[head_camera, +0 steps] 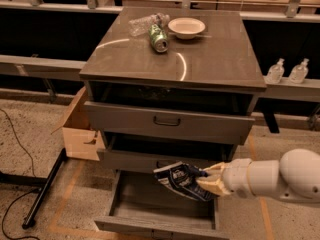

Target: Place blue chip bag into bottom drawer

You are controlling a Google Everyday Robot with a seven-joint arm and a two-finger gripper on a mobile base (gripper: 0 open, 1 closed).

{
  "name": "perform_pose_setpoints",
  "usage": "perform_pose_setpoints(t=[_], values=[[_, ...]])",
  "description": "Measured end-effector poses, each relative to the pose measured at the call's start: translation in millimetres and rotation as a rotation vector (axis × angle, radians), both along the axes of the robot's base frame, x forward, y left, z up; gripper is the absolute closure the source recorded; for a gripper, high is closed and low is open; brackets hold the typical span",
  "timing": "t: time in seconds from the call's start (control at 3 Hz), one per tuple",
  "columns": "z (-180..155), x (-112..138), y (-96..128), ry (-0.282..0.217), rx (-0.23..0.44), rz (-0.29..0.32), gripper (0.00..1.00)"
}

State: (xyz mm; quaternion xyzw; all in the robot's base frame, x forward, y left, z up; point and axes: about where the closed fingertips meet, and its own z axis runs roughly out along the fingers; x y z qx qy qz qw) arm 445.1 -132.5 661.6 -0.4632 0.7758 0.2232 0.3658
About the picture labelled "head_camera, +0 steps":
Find right sanitizer bottle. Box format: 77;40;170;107
289;58;309;84

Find green soda can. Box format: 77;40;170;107
149;24;168;53

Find black floor cable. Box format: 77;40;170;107
0;107;42;240

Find grey metal shelf rail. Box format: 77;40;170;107
0;55;85;81

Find bottom grey drawer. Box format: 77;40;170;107
95;171;229;240

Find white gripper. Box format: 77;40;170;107
196;158;252;198

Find grey drawer cabinet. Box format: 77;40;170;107
80;7;266;159

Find black metal floor bar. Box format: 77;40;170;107
22;148;66;230

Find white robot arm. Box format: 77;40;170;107
197;149;320;204

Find top grey drawer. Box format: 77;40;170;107
84;101;254;145

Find sanitizer bottle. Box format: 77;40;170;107
266;58;284;84
289;58;309;84

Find grey drawer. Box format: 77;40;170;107
97;149;235;174
95;171;229;240
84;101;254;145

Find left sanitizer bottle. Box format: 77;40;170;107
266;58;284;84

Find cardboard box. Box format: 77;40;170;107
53;87;104;161

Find blue chip bag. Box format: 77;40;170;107
153;161;215;202

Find clear plastic bottle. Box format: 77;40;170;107
128;13;170;37

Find middle grey drawer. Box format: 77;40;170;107
97;149;235;174

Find white bowl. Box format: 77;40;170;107
168;18;205;40

